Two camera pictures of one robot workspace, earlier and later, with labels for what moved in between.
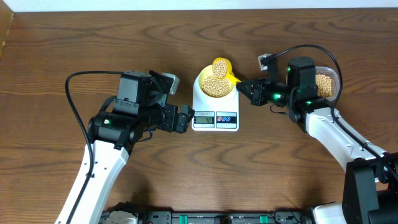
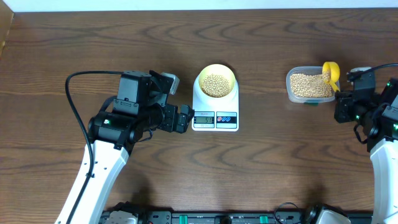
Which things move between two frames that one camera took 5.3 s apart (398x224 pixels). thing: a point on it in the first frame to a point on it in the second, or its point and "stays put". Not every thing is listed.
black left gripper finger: (186, 109) stays put
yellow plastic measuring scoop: (222, 68) to (331, 71)
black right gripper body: (276, 93) to (348, 110)
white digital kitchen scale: (212, 114) stays put
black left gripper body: (168, 122) stays put
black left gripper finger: (182, 122) stays put
